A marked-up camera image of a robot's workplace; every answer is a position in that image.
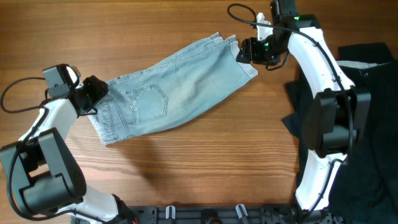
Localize light blue denim shorts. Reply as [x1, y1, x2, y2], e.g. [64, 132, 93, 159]
[89, 33, 258, 145]

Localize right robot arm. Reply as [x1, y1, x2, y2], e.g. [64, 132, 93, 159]
[236, 1, 371, 220]

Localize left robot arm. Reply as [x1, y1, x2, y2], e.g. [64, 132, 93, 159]
[1, 63, 139, 223]

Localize black clothes pile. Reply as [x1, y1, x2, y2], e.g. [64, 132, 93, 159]
[281, 42, 398, 224]

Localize left white rail clip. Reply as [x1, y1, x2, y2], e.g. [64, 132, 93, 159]
[165, 205, 176, 220]

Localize white rail clip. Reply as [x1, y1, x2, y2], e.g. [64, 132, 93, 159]
[235, 203, 248, 224]
[165, 205, 176, 220]

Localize right white rail clip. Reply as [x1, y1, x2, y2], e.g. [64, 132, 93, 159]
[235, 203, 248, 224]

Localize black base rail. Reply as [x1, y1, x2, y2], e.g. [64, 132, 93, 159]
[70, 203, 343, 224]

